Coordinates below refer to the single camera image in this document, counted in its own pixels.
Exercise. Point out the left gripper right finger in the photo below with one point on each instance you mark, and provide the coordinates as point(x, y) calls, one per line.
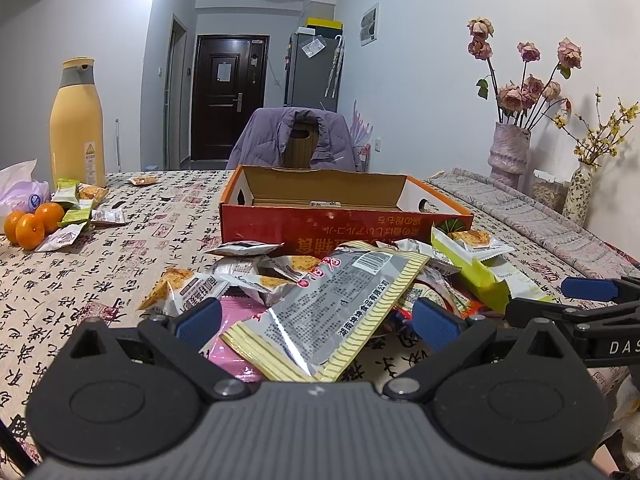
point(456, 344)

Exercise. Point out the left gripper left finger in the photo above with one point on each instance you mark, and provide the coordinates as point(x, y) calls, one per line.
point(176, 343)

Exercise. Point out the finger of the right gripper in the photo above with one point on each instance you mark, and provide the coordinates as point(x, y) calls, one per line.
point(624, 289)

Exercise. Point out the green yellow snack packet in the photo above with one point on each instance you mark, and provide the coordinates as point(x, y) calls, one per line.
point(497, 281)

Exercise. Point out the orange cracker snack packet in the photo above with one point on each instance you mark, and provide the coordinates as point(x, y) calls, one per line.
point(469, 246)

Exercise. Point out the large silver yellow snack bag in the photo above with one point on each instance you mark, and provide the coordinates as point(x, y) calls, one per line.
point(320, 325)

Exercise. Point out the pink folded runner cloth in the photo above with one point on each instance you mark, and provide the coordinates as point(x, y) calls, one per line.
point(577, 247)

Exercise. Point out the cracker packet on table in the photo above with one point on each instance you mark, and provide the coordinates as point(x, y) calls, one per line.
point(179, 290)

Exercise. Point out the speckled small vase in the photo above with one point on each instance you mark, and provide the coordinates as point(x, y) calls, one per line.
point(578, 196)

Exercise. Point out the patterned table cloth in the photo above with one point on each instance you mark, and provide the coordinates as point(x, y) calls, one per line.
point(108, 272)

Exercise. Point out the silver snack packet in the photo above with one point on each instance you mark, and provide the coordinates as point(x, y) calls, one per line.
point(243, 248)

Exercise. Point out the glass jar with grains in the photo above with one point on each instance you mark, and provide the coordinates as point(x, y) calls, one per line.
point(549, 190)

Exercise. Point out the yellow flower branches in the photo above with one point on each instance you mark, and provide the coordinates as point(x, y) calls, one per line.
point(605, 137)

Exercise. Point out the white pink small packet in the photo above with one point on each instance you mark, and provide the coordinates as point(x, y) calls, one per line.
point(62, 238)

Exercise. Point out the small snack near bottle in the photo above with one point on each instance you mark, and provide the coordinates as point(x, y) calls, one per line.
point(142, 180)

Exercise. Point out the pink ceramic vase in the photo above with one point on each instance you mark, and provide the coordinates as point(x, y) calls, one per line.
point(508, 154)

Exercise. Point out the orange cardboard box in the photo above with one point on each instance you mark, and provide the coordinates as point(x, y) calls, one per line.
point(310, 212)

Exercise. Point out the orange mandarin back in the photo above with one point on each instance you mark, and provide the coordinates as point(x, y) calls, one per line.
point(50, 214)

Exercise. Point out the orange mandarin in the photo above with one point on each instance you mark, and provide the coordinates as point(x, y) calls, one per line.
point(50, 214)
point(29, 232)
point(10, 224)

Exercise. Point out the orange mandarin front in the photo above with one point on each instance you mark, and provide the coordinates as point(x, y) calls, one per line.
point(29, 232)

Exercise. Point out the green snack bar packet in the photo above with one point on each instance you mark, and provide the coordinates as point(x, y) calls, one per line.
point(66, 193)

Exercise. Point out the orange mandarin left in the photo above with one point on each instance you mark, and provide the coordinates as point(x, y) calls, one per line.
point(10, 224)

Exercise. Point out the dried pink roses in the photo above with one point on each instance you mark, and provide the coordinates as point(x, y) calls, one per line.
point(524, 101)

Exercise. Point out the purple jacket on chair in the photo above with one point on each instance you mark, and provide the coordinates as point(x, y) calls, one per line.
point(264, 138)

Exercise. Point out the wooden chair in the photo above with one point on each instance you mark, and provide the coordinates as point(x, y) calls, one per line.
point(302, 142)

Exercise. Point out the yellow thermos bottle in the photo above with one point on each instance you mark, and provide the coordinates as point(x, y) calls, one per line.
point(76, 126)

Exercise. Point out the dark entrance door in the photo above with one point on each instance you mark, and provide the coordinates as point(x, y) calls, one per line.
point(229, 85)

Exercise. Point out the grey refrigerator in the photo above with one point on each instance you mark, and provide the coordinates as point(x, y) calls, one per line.
point(313, 68)

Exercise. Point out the yellow box on fridge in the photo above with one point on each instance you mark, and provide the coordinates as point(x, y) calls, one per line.
point(324, 23)

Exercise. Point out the wall picture frame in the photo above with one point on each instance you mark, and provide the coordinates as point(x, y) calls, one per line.
point(369, 26)

